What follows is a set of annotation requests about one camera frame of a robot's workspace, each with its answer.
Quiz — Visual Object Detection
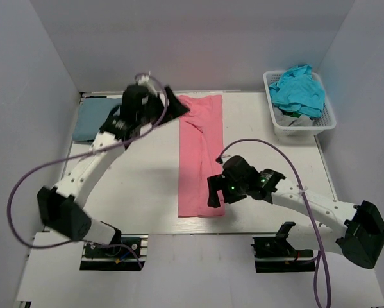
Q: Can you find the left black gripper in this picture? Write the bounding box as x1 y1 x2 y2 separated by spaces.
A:
139 89 191 131

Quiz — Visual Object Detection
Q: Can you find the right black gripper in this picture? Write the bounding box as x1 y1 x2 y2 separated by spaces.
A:
208 173 248 209

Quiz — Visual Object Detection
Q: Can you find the pink t shirt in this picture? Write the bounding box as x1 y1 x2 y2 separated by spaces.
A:
178 94 225 218

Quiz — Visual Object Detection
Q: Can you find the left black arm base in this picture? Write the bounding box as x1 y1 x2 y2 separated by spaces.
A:
79 235 148 272

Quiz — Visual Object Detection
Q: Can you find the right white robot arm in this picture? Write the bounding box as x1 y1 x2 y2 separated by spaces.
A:
207 155 384 269

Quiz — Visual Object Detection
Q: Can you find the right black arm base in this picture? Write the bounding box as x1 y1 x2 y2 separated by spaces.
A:
251 222 317 273

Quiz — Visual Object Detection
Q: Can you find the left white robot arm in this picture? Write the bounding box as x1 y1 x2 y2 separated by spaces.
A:
37 84 189 256

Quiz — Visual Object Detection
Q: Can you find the folded grey-blue t shirt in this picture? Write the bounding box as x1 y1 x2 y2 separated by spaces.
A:
72 97 121 142

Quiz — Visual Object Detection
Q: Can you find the green garment in basket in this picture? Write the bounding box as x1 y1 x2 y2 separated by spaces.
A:
282 111 301 118

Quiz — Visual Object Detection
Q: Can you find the turquoise t shirt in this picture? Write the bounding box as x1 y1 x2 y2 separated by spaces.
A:
268 65 326 119

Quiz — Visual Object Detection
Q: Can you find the white plastic basket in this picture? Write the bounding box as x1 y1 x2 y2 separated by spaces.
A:
263 65 337 137

